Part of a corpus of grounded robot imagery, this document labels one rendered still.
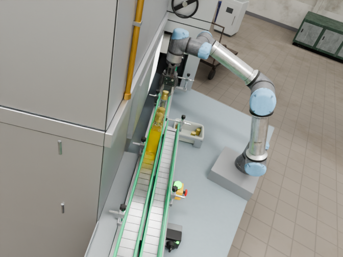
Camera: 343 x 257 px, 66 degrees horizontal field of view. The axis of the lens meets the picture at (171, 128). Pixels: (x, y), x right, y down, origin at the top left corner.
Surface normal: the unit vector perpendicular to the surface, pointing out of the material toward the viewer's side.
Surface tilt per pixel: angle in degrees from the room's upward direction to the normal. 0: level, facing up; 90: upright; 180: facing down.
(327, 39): 90
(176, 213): 0
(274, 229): 0
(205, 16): 90
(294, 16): 90
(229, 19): 90
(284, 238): 0
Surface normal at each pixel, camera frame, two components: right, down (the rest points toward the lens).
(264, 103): -0.29, 0.45
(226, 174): 0.23, -0.75
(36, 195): -0.11, 0.59
